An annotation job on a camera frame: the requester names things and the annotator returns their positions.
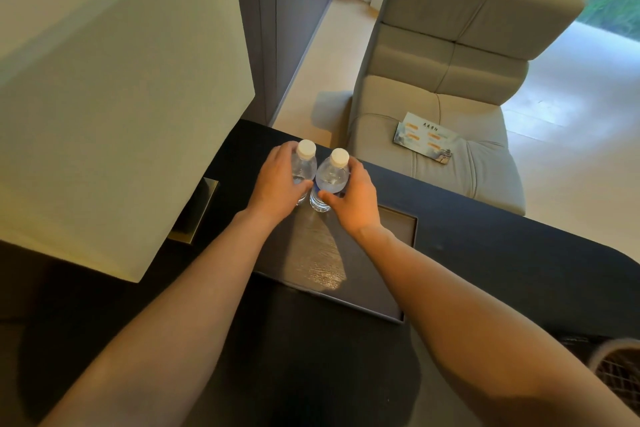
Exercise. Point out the person's right thumb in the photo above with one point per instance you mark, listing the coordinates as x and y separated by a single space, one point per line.
331 199

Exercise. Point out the person's left forearm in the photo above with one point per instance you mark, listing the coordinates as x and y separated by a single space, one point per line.
165 326

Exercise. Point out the brass lamp base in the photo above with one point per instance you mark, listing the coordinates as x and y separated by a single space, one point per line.
195 211

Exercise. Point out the clear water bottle white cap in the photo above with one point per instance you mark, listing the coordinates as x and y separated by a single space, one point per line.
330 179
303 166

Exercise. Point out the person's right forearm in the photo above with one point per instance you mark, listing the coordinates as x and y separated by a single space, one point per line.
480 331

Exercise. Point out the beige lampshade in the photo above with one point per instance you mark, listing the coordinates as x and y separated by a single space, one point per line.
110 101

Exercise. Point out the illustrated paper card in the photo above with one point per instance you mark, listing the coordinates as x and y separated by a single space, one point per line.
425 139

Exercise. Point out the beige upholstered armchair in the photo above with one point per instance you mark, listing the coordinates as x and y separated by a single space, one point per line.
450 71

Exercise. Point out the person's left thumb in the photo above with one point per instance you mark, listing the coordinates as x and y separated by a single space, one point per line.
302 190

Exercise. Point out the dark wooden tray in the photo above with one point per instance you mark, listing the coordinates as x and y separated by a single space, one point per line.
325 256

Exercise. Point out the person's right hand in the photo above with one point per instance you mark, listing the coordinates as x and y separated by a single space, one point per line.
355 201

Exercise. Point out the person's left hand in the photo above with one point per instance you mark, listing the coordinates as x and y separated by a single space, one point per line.
275 189

